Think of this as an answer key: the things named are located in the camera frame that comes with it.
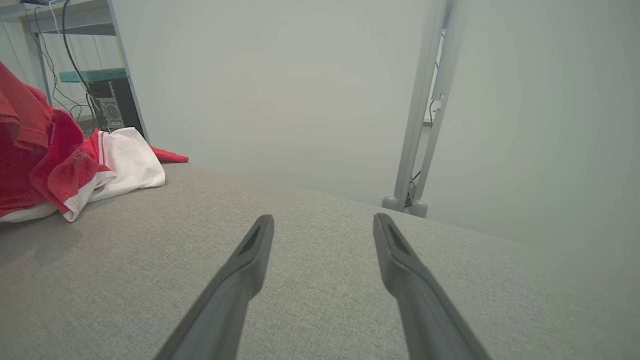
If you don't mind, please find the red garment with white trim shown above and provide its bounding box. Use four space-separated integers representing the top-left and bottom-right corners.
0 60 101 213

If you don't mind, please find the teal flat box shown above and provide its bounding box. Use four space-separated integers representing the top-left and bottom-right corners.
59 68 128 84

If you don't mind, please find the grey metal desk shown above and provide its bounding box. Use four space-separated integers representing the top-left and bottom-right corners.
0 0 151 143

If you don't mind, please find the thin black tangled cable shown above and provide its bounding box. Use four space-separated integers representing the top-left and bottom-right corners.
29 6 97 126

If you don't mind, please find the thick black power cable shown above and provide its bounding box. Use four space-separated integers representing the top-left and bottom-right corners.
61 0 110 132

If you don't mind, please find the grey metal partition post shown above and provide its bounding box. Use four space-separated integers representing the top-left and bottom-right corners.
394 0 471 213

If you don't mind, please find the black computer tower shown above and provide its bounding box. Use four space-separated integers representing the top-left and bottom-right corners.
89 79 147 138

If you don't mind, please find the red shirt with white sleeves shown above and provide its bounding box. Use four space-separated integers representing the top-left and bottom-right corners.
0 127 190 223

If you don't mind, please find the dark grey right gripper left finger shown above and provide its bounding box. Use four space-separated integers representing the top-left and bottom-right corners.
152 215 275 360

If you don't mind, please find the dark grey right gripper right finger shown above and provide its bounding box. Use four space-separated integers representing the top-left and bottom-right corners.
373 213 493 360

